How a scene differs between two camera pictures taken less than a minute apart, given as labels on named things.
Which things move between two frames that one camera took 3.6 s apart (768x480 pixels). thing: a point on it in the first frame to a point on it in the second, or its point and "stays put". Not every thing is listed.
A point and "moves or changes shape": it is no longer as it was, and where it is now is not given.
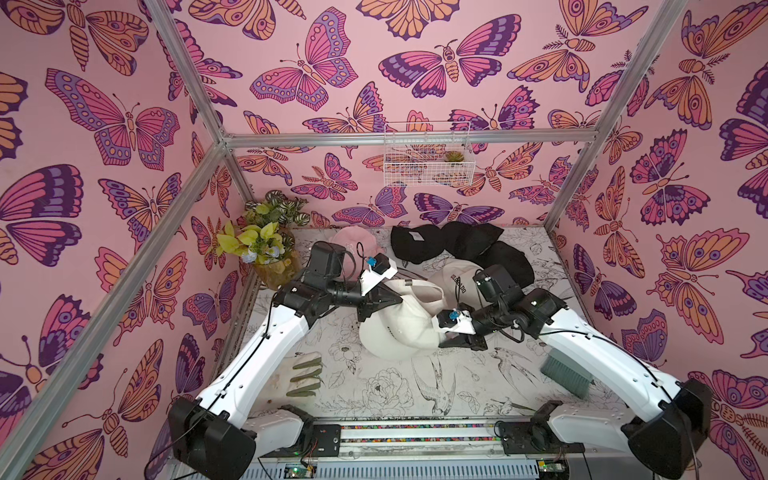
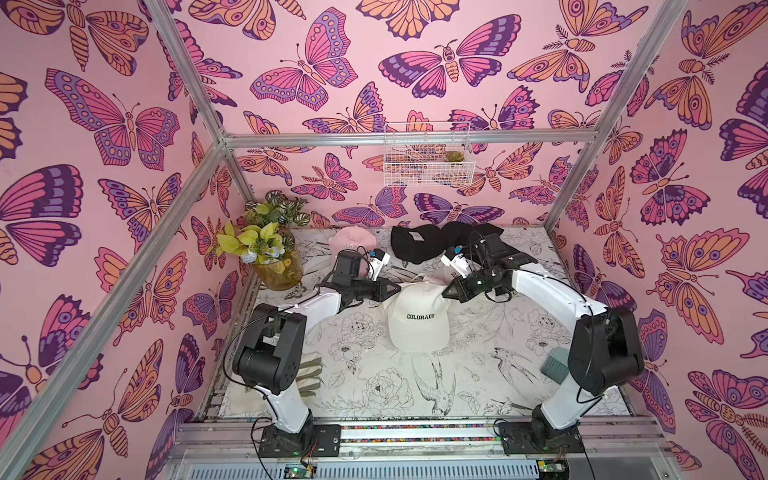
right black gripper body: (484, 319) to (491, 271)
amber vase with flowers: (264, 237) stays put
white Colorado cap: (405, 330) moves or changes shape
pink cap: (358, 244) stays put
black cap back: (468, 240) stays put
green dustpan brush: (567, 373) stays put
